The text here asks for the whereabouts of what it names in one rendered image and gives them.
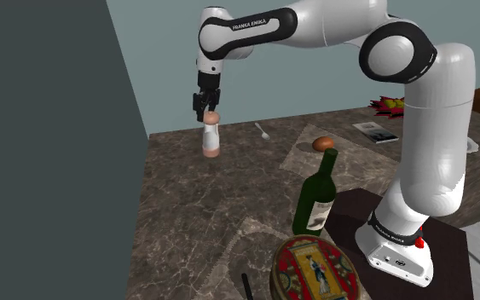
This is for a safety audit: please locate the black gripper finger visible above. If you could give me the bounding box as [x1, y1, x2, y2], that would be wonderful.
[193, 92, 205, 124]
[206, 88, 222, 113]

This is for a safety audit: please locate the pink and white grinder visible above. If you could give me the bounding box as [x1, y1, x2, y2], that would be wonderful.
[201, 111, 222, 159]

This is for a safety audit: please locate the white spoon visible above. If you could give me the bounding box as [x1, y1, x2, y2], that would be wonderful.
[254, 122, 271, 141]

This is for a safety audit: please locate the brown egg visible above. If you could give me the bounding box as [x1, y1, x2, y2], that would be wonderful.
[311, 136, 335, 153]

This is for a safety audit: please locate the green wine bottle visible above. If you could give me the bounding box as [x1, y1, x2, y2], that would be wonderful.
[292, 147, 339, 238]

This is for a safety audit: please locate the grey book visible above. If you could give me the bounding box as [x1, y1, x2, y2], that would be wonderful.
[351, 121, 400, 144]

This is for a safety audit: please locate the red spiky bowl with fruit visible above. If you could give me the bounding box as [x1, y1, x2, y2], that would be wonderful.
[367, 95, 406, 120]

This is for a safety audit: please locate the thin black stick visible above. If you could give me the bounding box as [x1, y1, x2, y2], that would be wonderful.
[240, 272, 255, 300]

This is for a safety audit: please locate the round red picture tin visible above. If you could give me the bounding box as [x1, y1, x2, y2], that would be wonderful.
[269, 234, 362, 300]

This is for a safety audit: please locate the dark robot stand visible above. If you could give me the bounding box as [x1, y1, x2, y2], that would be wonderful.
[324, 187, 475, 300]

